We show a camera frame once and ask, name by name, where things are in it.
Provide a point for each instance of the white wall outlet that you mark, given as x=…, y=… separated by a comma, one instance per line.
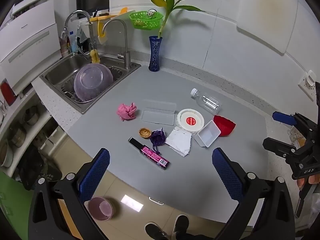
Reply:
x=306, y=87

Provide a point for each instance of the small white toy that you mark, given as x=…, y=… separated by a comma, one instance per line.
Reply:
x=150, y=13

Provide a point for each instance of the green board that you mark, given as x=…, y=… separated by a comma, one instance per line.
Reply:
x=12, y=200

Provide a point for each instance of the white round lid red label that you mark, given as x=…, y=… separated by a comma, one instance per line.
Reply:
x=191, y=121

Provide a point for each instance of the clear plastic bottle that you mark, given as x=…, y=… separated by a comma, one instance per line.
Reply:
x=207, y=102

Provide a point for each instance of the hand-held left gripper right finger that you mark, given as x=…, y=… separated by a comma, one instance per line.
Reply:
x=227, y=175

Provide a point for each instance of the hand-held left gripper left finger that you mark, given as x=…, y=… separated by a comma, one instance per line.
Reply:
x=95, y=175

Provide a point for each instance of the pink crumpled paper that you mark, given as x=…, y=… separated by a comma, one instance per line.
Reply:
x=127, y=111

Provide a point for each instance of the yellow plastic hanging rack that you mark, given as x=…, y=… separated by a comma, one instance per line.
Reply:
x=100, y=18

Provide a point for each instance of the steel pull-out faucet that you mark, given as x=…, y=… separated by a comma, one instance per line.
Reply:
x=75, y=13

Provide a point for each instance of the pink cup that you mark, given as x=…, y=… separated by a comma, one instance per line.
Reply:
x=64, y=47

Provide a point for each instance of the blue patterned vase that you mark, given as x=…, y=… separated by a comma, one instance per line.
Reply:
x=154, y=55

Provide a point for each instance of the black shoe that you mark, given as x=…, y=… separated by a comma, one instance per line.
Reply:
x=155, y=231
x=181, y=226

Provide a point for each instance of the person's right hand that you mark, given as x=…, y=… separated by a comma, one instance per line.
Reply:
x=314, y=179

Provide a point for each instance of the pink plastic bin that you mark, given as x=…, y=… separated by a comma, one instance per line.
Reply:
x=100, y=208

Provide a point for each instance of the steel gooseneck faucet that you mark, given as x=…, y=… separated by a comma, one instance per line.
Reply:
x=126, y=55

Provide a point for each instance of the white paper napkin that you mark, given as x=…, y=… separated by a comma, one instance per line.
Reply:
x=178, y=140

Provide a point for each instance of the stainless steel sink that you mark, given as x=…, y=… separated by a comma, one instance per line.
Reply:
x=60, y=70

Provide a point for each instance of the red container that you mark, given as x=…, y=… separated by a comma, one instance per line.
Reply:
x=6, y=93

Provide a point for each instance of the white countertop dishwasher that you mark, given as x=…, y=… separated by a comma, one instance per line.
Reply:
x=27, y=45

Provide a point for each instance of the brown walnut shell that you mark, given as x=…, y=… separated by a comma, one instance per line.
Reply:
x=145, y=133

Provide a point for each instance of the black plastic bag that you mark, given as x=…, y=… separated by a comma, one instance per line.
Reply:
x=35, y=167

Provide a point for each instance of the blue label bottle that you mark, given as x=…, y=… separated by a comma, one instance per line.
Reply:
x=73, y=42

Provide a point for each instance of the yellow sponge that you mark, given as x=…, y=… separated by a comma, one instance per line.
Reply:
x=95, y=57

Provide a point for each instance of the green plastic basket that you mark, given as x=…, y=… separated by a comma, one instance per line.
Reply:
x=143, y=21

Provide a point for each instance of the purple crumpled pouch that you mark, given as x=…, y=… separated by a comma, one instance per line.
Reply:
x=157, y=137

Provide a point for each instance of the white rectangular plastic container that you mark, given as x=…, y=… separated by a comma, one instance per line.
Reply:
x=207, y=135

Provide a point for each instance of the clear plastic hinged box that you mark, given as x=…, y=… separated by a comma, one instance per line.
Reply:
x=157, y=116

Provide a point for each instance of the red plastic cup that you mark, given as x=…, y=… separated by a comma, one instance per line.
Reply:
x=225, y=126

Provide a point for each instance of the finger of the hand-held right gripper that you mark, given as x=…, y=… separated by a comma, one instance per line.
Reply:
x=283, y=118
x=277, y=143

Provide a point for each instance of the purple plastic basin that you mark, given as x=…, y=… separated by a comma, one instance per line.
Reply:
x=91, y=80

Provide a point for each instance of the green bamboo plant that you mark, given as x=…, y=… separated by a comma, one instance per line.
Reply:
x=170, y=2

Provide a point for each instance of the pink and black long box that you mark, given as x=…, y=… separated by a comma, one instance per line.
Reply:
x=152, y=155

